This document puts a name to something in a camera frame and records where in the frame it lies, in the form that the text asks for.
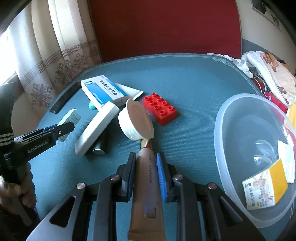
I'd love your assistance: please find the small pale green box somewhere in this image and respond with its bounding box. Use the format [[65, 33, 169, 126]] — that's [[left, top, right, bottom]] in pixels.
[[57, 108, 82, 142]]

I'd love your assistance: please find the white remote control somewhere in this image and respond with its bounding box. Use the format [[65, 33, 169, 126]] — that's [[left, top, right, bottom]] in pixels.
[[74, 101, 119, 157]]

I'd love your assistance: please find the beige cream tube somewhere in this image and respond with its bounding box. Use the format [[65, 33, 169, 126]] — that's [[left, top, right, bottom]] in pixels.
[[127, 140, 167, 240]]

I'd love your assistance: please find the white blue medicine box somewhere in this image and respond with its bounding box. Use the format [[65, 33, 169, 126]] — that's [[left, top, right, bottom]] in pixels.
[[81, 75, 129, 109]]

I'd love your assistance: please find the white yellow medicine box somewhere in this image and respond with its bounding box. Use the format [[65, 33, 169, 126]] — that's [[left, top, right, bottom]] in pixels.
[[242, 159, 288, 210]]

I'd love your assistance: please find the white round jar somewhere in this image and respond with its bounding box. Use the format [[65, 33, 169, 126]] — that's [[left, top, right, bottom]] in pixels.
[[118, 99, 154, 141]]

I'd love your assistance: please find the white tube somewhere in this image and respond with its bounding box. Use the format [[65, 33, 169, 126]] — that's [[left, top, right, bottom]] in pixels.
[[115, 83, 144, 100]]

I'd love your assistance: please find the red toy brick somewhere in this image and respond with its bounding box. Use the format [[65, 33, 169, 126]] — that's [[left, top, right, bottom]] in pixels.
[[142, 93, 178, 126]]

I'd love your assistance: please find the teal soap bar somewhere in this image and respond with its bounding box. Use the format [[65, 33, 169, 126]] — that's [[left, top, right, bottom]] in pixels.
[[88, 101, 96, 109]]

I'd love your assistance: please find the left hand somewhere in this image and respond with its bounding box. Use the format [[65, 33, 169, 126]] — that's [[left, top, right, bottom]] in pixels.
[[1, 162, 37, 214]]

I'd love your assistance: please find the black smartphone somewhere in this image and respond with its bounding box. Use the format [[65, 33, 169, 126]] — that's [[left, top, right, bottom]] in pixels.
[[49, 82, 81, 114]]

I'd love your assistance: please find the patterned beige curtain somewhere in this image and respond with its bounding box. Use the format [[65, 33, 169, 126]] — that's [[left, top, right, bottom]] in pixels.
[[0, 0, 102, 119]]

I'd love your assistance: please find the clear plastic bowl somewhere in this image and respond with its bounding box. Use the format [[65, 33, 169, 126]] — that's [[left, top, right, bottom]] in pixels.
[[214, 93, 295, 228]]

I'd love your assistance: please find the teal table mat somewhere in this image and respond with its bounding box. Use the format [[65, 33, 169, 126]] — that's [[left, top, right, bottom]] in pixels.
[[28, 54, 295, 240]]

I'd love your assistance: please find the red upright mattress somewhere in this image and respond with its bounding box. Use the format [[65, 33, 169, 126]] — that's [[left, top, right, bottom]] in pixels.
[[89, 1, 242, 62]]

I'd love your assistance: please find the white tissue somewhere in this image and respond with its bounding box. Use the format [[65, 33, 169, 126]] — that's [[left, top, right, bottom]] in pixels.
[[207, 53, 253, 79]]

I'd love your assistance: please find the floral white quilt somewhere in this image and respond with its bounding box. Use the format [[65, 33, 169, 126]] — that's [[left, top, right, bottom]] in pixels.
[[242, 51, 295, 107]]

